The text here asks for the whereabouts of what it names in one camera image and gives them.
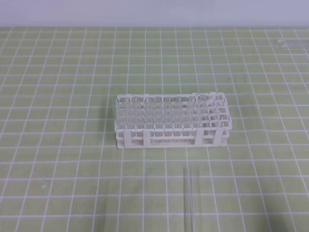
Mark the white plastic test tube rack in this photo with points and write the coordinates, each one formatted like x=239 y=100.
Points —
x=139 y=122

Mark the clear tube lying far right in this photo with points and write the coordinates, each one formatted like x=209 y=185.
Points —
x=294 y=43

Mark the clear glass test tube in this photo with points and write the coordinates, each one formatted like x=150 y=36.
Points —
x=191 y=199

